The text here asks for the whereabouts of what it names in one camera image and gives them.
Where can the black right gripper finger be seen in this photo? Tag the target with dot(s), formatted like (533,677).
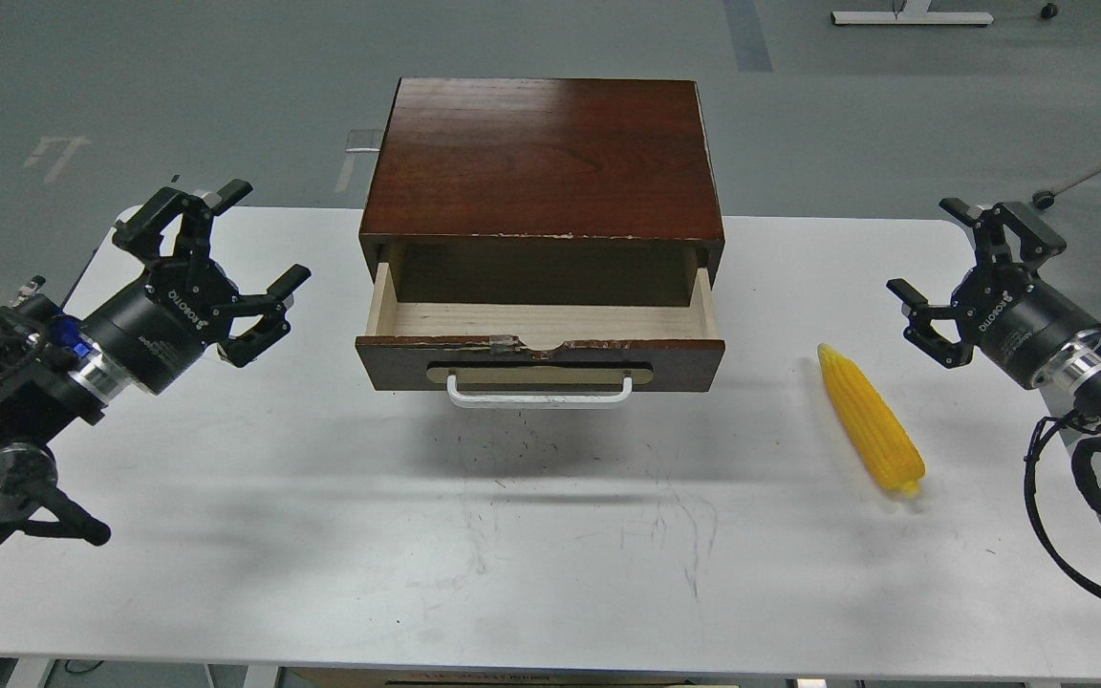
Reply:
(1009,239)
(921,318)

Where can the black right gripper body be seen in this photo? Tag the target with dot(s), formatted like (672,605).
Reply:
(1018,320)

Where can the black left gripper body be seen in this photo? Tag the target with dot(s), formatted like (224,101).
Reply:
(162,322)

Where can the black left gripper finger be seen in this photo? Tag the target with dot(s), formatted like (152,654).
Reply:
(141,234)
(270,309)

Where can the yellow corn cob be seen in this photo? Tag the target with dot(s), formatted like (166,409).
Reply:
(884,447)

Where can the wooden drawer with white handle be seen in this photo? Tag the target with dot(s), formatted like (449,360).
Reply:
(542,317)

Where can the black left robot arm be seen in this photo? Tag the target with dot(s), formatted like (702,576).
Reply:
(56,368)

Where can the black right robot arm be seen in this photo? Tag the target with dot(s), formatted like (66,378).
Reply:
(1077,371)

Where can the rolling chair leg with caster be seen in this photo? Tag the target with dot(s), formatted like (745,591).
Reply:
(1045,197)

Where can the white table base background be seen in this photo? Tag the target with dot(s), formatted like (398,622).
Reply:
(912,14)

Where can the dark wooden cabinet box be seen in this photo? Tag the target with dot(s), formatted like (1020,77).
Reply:
(547,190)

